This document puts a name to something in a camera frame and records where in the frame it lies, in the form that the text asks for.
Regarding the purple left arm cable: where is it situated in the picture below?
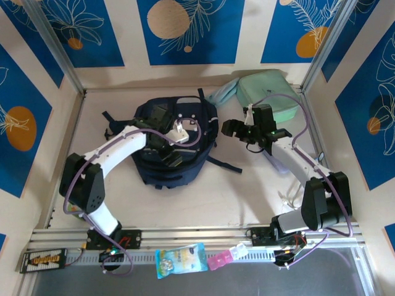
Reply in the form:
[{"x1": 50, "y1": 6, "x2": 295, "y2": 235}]
[{"x1": 62, "y1": 115, "x2": 203, "y2": 277}]

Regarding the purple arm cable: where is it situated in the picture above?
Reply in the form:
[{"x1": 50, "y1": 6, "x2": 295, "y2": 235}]
[
  {"x1": 62, "y1": 115, "x2": 203, "y2": 277},
  {"x1": 251, "y1": 93, "x2": 354, "y2": 271}
]

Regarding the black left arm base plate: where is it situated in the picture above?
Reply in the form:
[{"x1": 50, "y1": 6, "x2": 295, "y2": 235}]
[{"x1": 85, "y1": 228, "x2": 143, "y2": 250}]

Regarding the black power distribution board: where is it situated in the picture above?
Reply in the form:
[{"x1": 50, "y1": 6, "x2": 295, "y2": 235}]
[{"x1": 19, "y1": 247, "x2": 69, "y2": 275}]

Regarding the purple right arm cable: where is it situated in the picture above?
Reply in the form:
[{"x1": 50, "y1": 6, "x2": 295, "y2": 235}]
[{"x1": 251, "y1": 93, "x2": 354, "y2": 271}]

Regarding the light blue cloth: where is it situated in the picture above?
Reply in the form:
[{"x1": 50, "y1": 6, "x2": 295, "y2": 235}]
[{"x1": 205, "y1": 78, "x2": 241, "y2": 107}]

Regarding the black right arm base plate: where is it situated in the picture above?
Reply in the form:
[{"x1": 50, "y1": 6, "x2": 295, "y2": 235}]
[{"x1": 250, "y1": 226, "x2": 307, "y2": 248}]

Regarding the navy blue backpack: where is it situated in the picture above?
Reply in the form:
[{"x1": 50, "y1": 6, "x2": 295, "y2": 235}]
[{"x1": 101, "y1": 88, "x2": 243, "y2": 190}]

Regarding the blue stethoscope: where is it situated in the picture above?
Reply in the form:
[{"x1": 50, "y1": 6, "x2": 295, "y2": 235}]
[{"x1": 278, "y1": 150, "x2": 325, "y2": 212}]

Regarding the mint green zip case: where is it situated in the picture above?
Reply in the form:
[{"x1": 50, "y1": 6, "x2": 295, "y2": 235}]
[{"x1": 236, "y1": 69, "x2": 302, "y2": 125}]

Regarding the blue snack packet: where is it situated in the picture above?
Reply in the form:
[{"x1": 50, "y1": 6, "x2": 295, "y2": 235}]
[{"x1": 155, "y1": 242, "x2": 209, "y2": 280}]

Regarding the pink clear pill organizer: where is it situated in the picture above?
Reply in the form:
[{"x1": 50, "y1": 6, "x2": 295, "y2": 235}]
[{"x1": 207, "y1": 242, "x2": 249, "y2": 272}]

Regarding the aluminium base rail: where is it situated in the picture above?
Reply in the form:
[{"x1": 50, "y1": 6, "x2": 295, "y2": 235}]
[{"x1": 26, "y1": 222, "x2": 364, "y2": 269}]

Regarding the small green round item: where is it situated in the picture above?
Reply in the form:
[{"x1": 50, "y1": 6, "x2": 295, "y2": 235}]
[{"x1": 67, "y1": 202, "x2": 85, "y2": 220}]

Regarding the aluminium frame post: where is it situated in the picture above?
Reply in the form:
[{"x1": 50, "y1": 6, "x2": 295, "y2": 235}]
[
  {"x1": 301, "y1": 0, "x2": 359, "y2": 93},
  {"x1": 23, "y1": 0, "x2": 86, "y2": 95}
]

